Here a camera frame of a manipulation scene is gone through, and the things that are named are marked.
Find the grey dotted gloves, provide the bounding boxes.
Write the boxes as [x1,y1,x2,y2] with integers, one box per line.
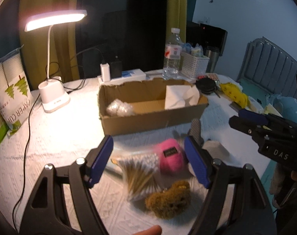
[188,118,204,147]

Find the white towel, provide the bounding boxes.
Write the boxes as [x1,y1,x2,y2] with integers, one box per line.
[164,85,200,110]

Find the brown plush bear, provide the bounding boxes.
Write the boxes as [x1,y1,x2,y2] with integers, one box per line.
[145,180,191,220]

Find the pink plush toy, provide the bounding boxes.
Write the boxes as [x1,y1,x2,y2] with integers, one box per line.
[154,138,186,176]

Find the cotton swab bag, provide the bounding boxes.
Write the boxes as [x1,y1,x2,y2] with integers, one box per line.
[111,153,162,202]

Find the person's left hand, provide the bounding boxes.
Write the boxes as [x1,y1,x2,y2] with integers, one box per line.
[133,225,162,235]

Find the yellow printed bag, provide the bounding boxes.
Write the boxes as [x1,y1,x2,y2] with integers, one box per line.
[220,82,248,109]

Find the grey padded headboard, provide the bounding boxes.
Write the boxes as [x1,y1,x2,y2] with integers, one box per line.
[238,37,297,98]

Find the colourful patterned card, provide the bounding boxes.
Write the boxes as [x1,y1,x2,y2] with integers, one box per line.
[205,73,219,81]

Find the black round case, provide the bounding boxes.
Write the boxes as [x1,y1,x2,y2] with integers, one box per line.
[195,77,216,94]

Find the steel thermos cup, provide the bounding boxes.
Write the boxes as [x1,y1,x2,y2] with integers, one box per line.
[205,49,220,73]

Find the white plastic basket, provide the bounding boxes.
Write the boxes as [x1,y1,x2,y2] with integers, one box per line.
[181,52,210,79]

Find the black monitor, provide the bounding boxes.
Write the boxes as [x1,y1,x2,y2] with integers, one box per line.
[186,21,228,56]

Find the clear water bottle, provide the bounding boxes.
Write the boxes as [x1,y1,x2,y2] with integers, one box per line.
[162,28,183,80]

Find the white desk lamp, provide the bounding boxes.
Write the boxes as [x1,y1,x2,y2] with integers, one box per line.
[24,9,88,114]

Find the white fluffy ball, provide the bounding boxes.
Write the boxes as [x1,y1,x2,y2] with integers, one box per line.
[106,99,135,117]

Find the paper cup package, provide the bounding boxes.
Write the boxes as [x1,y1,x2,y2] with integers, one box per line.
[0,48,34,136]

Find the brown cardboard box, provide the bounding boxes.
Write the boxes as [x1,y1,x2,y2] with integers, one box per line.
[98,78,208,136]

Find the white power strip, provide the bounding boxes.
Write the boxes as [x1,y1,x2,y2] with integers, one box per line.
[98,69,146,85]

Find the black power adapter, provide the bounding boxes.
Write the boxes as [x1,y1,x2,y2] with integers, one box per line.
[109,56,122,79]

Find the white charger plug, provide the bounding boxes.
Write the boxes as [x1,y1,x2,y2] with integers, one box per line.
[100,63,111,82]

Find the black lamp cable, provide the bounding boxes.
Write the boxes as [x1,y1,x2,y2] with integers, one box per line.
[12,48,105,232]

